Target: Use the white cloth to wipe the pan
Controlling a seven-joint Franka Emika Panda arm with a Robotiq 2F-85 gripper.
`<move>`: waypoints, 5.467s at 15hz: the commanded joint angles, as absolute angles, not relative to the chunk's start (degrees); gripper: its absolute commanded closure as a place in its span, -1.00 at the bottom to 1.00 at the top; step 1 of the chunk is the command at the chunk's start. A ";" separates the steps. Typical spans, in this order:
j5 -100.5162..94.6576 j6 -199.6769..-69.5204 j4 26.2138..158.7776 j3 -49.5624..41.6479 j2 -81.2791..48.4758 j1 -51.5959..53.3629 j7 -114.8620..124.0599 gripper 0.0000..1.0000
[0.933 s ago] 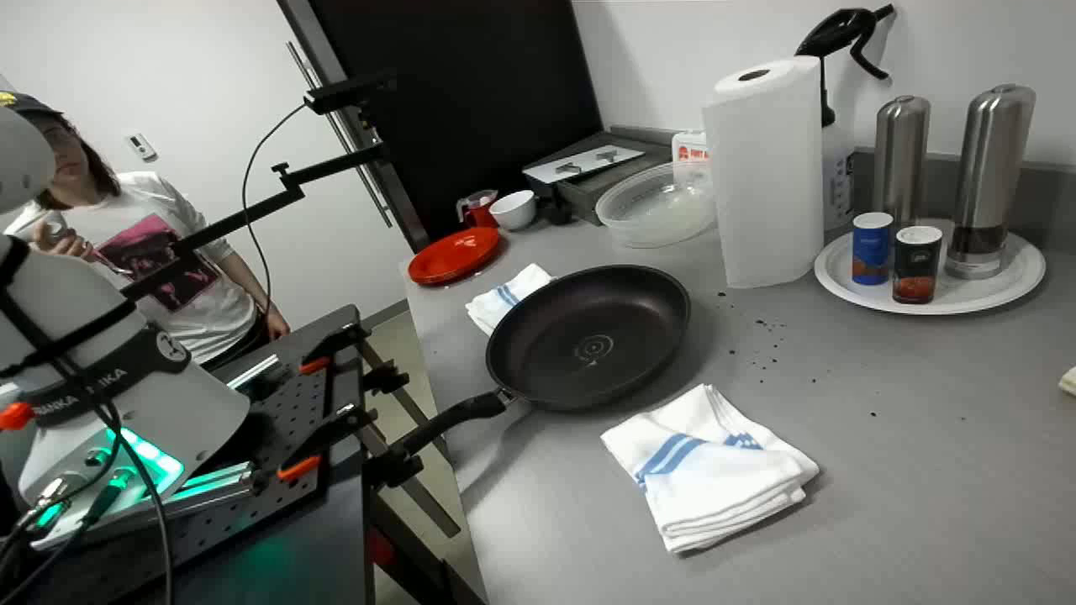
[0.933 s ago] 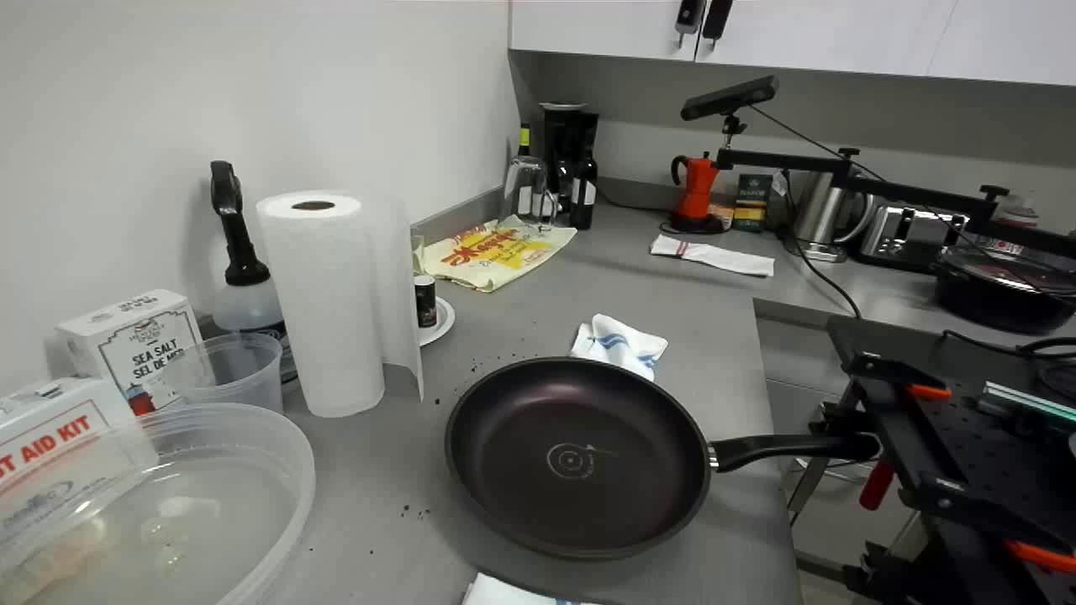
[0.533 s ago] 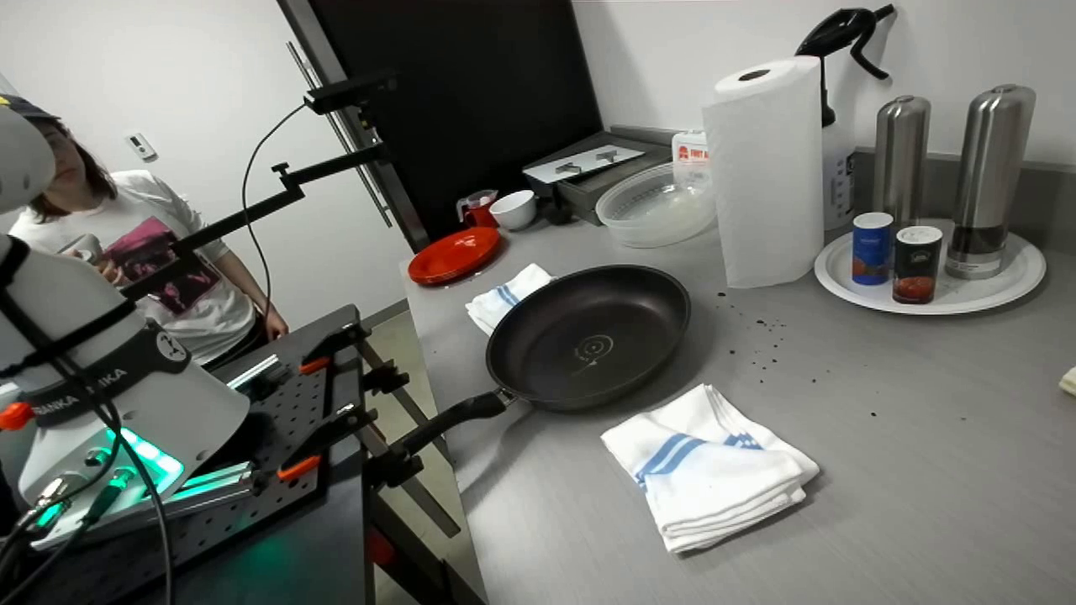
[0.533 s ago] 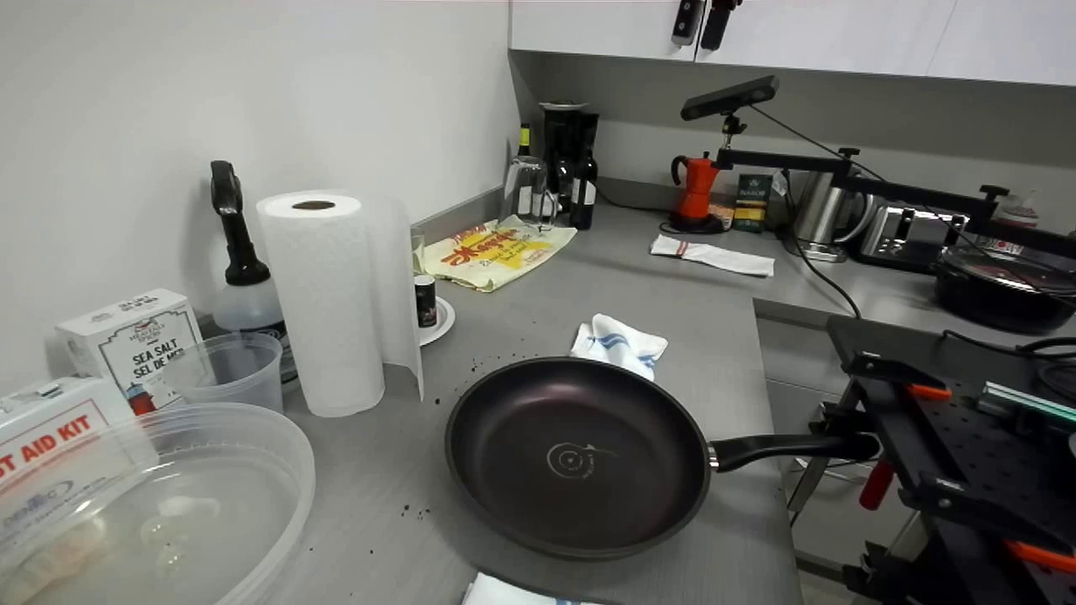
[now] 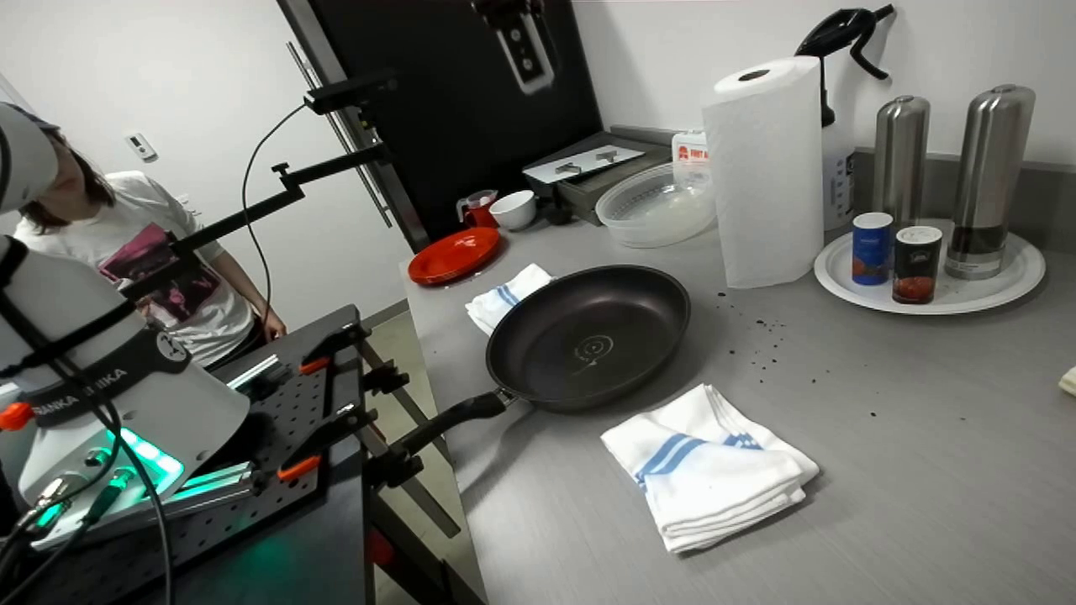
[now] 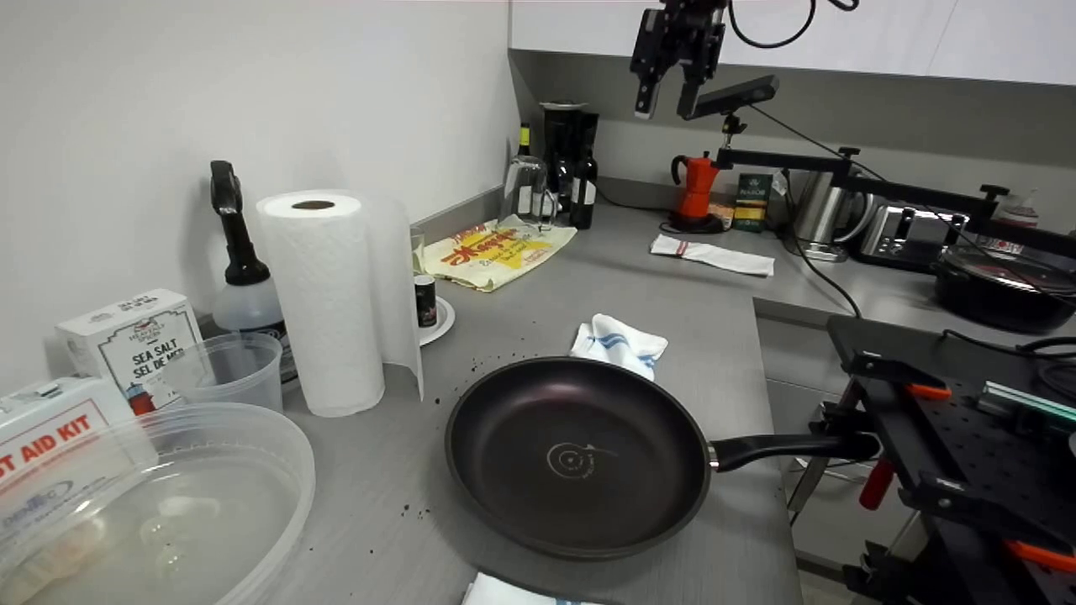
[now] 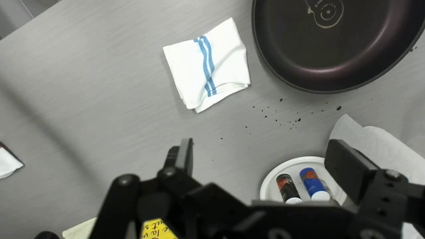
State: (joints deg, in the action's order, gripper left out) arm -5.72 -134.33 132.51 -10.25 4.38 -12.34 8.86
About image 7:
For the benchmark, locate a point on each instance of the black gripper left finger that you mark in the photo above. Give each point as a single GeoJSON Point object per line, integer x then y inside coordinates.
{"type": "Point", "coordinates": [180, 157]}

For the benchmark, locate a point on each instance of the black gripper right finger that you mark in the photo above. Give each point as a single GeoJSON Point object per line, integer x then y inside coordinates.
{"type": "Point", "coordinates": [349, 170]}

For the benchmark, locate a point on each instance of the white cloth with blue stripes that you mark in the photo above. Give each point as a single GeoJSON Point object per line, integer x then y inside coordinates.
{"type": "Point", "coordinates": [230, 61]}

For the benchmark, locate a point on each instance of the dark nonstick frying pan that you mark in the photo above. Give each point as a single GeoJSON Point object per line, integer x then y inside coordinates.
{"type": "Point", "coordinates": [309, 53]}

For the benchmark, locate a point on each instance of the blue spice jar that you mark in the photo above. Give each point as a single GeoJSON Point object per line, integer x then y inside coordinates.
{"type": "Point", "coordinates": [313, 183]}

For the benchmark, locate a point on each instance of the white paper towel roll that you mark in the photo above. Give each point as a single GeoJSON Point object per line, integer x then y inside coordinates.
{"type": "Point", "coordinates": [389, 146]}

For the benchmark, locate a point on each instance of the white round plate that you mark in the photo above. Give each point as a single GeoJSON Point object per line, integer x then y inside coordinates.
{"type": "Point", "coordinates": [269, 181]}

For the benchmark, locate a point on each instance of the folded white towel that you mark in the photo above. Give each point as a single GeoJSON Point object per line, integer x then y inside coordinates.
{"type": "Point", "coordinates": [8, 161]}

